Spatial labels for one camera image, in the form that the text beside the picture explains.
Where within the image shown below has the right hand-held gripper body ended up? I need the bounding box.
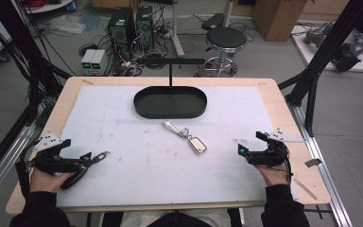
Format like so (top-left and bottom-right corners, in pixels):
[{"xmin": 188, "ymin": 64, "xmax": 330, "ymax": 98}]
[{"xmin": 247, "ymin": 127, "xmax": 306, "ymax": 166}]

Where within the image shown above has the white board with devices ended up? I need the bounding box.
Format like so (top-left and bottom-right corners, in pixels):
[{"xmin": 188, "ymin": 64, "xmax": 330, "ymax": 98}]
[{"xmin": 290, "ymin": 21, "xmax": 363, "ymax": 74}]

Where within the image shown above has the person's left hand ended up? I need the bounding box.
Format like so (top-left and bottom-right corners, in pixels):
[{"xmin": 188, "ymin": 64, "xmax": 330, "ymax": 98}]
[{"xmin": 29, "ymin": 169, "xmax": 75, "ymax": 193}]

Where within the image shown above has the clear plastic bag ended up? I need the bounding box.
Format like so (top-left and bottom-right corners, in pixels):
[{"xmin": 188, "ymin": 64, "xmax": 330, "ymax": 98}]
[{"xmin": 47, "ymin": 13, "xmax": 87, "ymax": 35}]

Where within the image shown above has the white bench power supply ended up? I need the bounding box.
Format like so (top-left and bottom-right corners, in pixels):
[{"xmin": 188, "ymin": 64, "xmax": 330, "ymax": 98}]
[
  {"xmin": 90, "ymin": 49, "xmax": 108, "ymax": 76},
  {"xmin": 80, "ymin": 48, "xmax": 97, "ymax": 76}
]

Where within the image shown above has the silver car key with keychain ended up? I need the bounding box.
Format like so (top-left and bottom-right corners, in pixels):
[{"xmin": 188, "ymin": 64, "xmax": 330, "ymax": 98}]
[{"xmin": 162, "ymin": 121, "xmax": 208, "ymax": 155}]

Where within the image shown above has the large black computer tower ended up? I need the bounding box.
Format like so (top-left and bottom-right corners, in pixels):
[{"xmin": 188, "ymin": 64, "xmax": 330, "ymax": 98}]
[{"xmin": 106, "ymin": 7, "xmax": 137, "ymax": 76}]

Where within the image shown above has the aluminium rail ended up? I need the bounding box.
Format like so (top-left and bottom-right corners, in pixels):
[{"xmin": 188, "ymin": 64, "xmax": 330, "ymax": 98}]
[
  {"xmin": 286, "ymin": 103, "xmax": 354, "ymax": 227},
  {"xmin": 0, "ymin": 121, "xmax": 43, "ymax": 211}
]

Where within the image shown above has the black oval tray with stand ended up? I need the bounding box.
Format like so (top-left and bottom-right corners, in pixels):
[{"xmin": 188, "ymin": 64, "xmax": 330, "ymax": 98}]
[{"xmin": 133, "ymin": 58, "xmax": 208, "ymax": 120}]

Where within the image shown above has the black round stool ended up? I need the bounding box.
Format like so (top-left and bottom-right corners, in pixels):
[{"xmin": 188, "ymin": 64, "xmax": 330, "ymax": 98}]
[{"xmin": 195, "ymin": 26, "xmax": 249, "ymax": 79}]

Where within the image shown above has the slim black computer tower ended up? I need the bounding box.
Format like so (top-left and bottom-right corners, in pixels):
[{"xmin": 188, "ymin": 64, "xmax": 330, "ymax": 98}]
[{"xmin": 135, "ymin": 4, "xmax": 156, "ymax": 53}]

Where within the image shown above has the grey tape piece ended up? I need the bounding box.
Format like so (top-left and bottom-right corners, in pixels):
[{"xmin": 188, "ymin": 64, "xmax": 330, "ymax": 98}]
[{"xmin": 303, "ymin": 158, "xmax": 323, "ymax": 168}]

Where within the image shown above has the white table mat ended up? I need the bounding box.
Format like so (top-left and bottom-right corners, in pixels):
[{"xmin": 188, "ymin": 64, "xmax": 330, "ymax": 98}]
[{"xmin": 56, "ymin": 85, "xmax": 299, "ymax": 209}]

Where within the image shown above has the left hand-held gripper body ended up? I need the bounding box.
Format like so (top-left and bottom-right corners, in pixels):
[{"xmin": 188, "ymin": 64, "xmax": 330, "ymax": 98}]
[{"xmin": 27, "ymin": 131, "xmax": 85, "ymax": 174}]

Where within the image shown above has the brown cardboard box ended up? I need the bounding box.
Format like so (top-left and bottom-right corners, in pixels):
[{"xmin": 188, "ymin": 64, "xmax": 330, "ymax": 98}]
[{"xmin": 252, "ymin": 0, "xmax": 309, "ymax": 43}]

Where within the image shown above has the white desk leg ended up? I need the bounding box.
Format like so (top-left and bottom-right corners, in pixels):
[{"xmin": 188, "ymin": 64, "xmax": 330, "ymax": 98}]
[{"xmin": 169, "ymin": 0, "xmax": 186, "ymax": 59}]

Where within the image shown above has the person's right hand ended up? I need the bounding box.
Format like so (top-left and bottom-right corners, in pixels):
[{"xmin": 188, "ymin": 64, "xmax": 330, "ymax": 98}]
[{"xmin": 254, "ymin": 164, "xmax": 292, "ymax": 187}]

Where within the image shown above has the black metal frame post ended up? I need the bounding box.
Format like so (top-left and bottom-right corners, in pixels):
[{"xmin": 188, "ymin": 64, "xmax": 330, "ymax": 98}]
[
  {"xmin": 278, "ymin": 0, "xmax": 363, "ymax": 137},
  {"xmin": 0, "ymin": 0, "xmax": 74, "ymax": 127}
]

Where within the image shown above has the thin wooden stick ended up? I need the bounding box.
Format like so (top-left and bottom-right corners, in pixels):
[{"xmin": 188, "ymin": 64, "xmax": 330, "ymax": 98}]
[{"xmin": 292, "ymin": 178, "xmax": 319, "ymax": 201}]

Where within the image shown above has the person's torso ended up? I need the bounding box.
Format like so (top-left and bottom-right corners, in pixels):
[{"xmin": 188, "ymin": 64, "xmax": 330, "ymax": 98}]
[{"xmin": 102, "ymin": 208, "xmax": 242, "ymax": 227}]

